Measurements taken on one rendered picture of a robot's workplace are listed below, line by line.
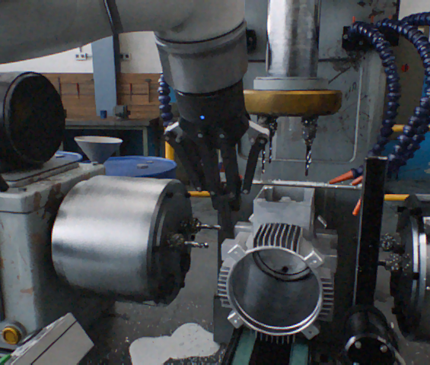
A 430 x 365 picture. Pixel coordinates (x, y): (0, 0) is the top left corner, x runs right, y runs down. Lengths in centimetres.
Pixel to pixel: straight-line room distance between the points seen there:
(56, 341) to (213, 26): 37
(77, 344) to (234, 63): 36
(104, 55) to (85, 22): 549
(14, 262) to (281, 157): 59
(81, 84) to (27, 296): 530
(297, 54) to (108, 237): 45
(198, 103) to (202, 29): 8
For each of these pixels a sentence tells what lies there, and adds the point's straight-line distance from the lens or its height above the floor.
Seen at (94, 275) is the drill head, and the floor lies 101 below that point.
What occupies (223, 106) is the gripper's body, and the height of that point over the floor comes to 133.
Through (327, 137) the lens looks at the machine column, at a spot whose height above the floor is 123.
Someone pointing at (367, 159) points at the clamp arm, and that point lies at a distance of 62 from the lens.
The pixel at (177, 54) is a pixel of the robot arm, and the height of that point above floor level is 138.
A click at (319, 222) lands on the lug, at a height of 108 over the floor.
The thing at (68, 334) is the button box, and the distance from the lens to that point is 55.
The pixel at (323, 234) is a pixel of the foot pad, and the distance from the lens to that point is 82.
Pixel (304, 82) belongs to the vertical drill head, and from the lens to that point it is 73.
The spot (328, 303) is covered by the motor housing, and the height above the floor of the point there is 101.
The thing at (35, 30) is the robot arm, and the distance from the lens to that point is 37.
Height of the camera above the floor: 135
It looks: 14 degrees down
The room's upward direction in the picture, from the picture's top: straight up
